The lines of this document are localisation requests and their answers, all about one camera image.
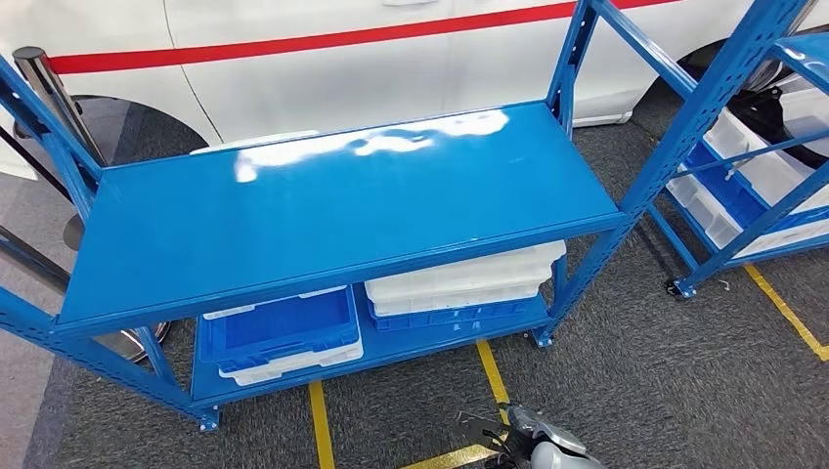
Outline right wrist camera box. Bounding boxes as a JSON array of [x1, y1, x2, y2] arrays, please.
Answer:
[[455, 409, 513, 448]]

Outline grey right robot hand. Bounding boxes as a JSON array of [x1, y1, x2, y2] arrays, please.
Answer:
[[503, 404, 589, 458]]

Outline white car red stripe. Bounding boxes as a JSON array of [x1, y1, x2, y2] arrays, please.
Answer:
[[0, 0, 829, 183]]

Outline yellow floor tape line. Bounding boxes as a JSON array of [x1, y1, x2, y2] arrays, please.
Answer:
[[475, 339, 513, 425], [307, 380, 336, 469]]

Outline blue plastic bin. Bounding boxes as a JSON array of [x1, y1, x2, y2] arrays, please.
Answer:
[[198, 284, 362, 375], [684, 141, 772, 228], [369, 294, 539, 333]]

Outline black plastic car part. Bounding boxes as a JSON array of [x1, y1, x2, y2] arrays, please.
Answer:
[[731, 87, 829, 170]]

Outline blue metal shelf rack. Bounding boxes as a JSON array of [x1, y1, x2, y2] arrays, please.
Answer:
[[0, 0, 814, 434], [647, 32, 829, 300]]

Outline black stanchion pole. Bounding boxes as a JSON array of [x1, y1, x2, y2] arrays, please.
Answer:
[[0, 126, 85, 250]]

